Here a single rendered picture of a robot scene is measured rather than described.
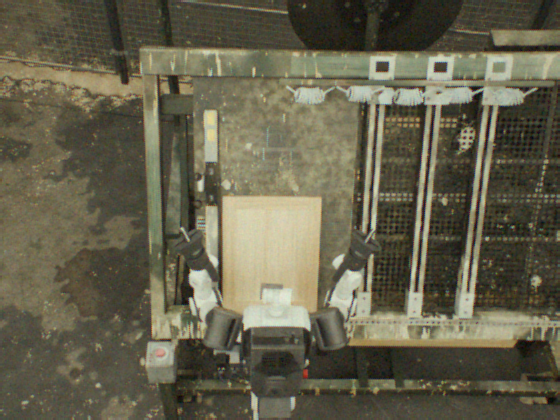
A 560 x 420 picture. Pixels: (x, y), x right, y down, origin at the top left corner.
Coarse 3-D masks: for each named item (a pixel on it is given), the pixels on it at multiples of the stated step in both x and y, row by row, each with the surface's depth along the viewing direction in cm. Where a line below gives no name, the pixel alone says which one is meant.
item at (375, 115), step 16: (384, 96) 284; (368, 112) 305; (368, 128) 304; (368, 144) 305; (368, 160) 308; (368, 176) 310; (368, 192) 312; (368, 208) 317; (368, 224) 321; (368, 272) 325; (368, 288) 328; (368, 304) 330
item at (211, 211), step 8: (208, 112) 301; (216, 112) 302; (216, 120) 303; (208, 128) 303; (216, 128) 304; (216, 136) 305; (208, 144) 306; (216, 144) 306; (208, 152) 307; (216, 152) 307; (208, 160) 308; (216, 160) 308; (208, 208) 315; (216, 208) 315; (208, 216) 316; (216, 216) 316; (208, 224) 317; (216, 224) 318; (208, 232) 319; (216, 232) 319; (208, 240) 320; (216, 240) 320; (208, 248) 321; (216, 248) 321; (216, 256) 323; (216, 288) 328
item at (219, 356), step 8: (312, 344) 343; (208, 352) 346; (216, 352) 337; (224, 352) 337; (232, 352) 337; (216, 360) 333; (224, 360) 333; (232, 360) 334; (240, 360) 354; (216, 368) 337; (224, 368) 337; (232, 368) 337; (232, 376) 345; (240, 376) 347; (248, 376) 345; (248, 384) 345
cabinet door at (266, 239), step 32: (224, 224) 320; (256, 224) 321; (288, 224) 322; (320, 224) 322; (224, 256) 325; (256, 256) 326; (288, 256) 327; (224, 288) 330; (256, 288) 331; (288, 288) 332
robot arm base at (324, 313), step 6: (318, 312) 286; (324, 312) 282; (330, 312) 281; (336, 312) 282; (312, 318) 283; (318, 318) 282; (324, 318) 281; (318, 324) 284; (318, 330) 283; (318, 336) 283; (318, 342) 284; (324, 342) 284; (342, 342) 282; (348, 342) 283; (324, 348) 283; (330, 348) 282; (336, 348) 281
